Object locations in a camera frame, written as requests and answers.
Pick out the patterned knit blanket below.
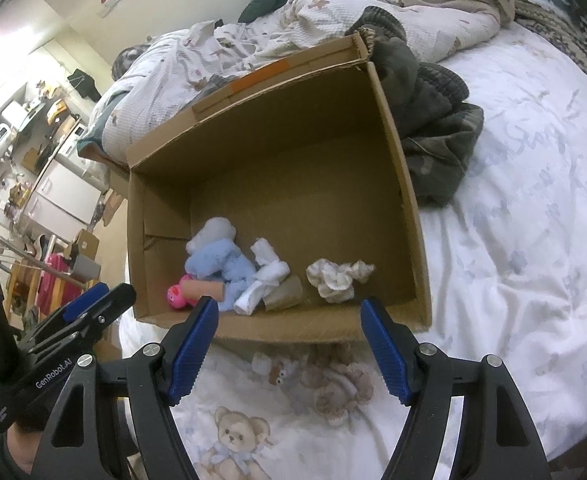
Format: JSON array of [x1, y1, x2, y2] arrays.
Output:
[[511, 0, 587, 96]]

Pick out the large cardboard box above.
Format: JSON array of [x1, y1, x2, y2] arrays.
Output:
[[124, 30, 433, 346]]

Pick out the black hanging garment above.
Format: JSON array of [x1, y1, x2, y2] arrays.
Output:
[[67, 69, 101, 102]]

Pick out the pink rubber duck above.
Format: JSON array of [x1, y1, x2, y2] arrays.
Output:
[[167, 274, 196, 311]]

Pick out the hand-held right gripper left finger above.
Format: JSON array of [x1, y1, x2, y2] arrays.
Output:
[[38, 296, 220, 480]]

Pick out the clear plastic piece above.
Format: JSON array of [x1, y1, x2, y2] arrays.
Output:
[[250, 351, 274, 376]]

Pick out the white floor cabinets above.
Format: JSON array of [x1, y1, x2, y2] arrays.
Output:
[[20, 160, 99, 226]]

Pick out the dark green jacket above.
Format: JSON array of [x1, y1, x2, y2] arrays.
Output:
[[358, 6, 485, 207]]

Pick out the pale orange tube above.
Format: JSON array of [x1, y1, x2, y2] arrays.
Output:
[[183, 279, 225, 304]]

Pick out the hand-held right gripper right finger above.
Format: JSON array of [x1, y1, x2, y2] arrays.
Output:
[[361, 297, 551, 480]]

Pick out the light blue plush cloth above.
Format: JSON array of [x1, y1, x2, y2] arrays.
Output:
[[184, 239, 259, 313]]

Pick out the white washing machine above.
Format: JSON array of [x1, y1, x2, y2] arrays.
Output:
[[53, 120, 91, 166]]

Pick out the cream fluffy cloth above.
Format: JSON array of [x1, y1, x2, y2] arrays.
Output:
[[306, 258, 375, 304]]

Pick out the brown cardboard tube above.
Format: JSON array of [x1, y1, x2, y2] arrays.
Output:
[[263, 276, 304, 310]]

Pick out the brown plush toy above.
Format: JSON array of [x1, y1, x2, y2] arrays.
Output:
[[298, 345, 377, 428]]

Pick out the white fluffy plush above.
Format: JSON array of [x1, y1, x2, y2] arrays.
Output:
[[186, 217, 237, 256]]

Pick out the red yellow rack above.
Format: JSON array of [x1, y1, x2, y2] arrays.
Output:
[[6, 252, 79, 321]]

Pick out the beige printed quilt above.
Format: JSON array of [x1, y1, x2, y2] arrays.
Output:
[[80, 0, 517, 161]]

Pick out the person's left hand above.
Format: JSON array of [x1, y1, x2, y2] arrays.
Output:
[[6, 405, 56, 480]]

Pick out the wooden bed frame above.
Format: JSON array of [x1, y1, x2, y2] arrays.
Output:
[[80, 142, 129, 201]]

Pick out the small cardboard box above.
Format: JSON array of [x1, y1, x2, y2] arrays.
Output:
[[70, 230, 101, 279]]

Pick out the grey furry object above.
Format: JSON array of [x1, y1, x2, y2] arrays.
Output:
[[112, 44, 149, 81]]

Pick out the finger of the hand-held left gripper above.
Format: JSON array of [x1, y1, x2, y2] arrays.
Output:
[[26, 284, 136, 357], [48, 282, 110, 323]]

